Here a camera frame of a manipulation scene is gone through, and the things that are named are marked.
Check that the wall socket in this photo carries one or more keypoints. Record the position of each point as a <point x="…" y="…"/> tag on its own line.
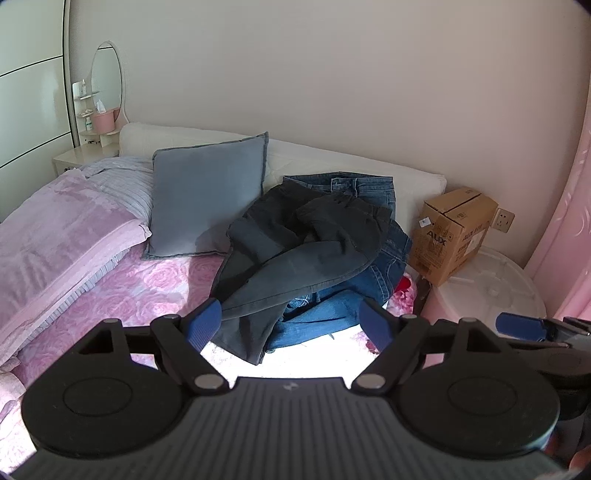
<point x="504" y="219"/>

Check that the pink curtain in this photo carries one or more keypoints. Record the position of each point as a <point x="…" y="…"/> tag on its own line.
<point x="563" y="240"/>

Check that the white round plastic lid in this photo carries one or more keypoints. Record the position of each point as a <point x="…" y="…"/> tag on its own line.
<point x="494" y="286"/>

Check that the white nightstand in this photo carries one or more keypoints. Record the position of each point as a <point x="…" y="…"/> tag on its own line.
<point x="78" y="157"/>

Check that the grey pillow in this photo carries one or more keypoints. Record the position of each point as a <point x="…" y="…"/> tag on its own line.
<point x="203" y="198"/>

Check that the pink tissue box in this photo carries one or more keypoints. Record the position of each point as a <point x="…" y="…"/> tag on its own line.
<point x="102" y="122"/>

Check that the cardboard box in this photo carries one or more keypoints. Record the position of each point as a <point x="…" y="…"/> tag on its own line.
<point x="443" y="240"/>

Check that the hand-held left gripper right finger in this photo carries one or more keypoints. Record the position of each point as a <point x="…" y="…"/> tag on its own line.
<point x="373" y="323"/>

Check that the white wardrobe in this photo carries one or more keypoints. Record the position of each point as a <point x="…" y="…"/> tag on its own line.
<point x="27" y="92"/>

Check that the oval wall mirror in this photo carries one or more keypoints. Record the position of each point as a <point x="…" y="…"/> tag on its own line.
<point x="107" y="74"/>

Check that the dark grey pants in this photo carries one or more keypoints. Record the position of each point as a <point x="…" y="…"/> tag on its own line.
<point x="295" y="258"/>

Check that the pink pillow near nightstand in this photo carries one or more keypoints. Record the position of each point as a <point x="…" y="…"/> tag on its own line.
<point x="124" y="184"/>

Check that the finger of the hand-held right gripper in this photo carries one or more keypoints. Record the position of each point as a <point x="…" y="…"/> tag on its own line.
<point x="521" y="326"/>

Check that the pink floral blanket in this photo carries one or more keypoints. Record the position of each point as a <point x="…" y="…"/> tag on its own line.
<point x="138" y="290"/>

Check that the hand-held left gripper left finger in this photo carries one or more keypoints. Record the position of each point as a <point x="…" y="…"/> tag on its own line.
<point x="205" y="319"/>

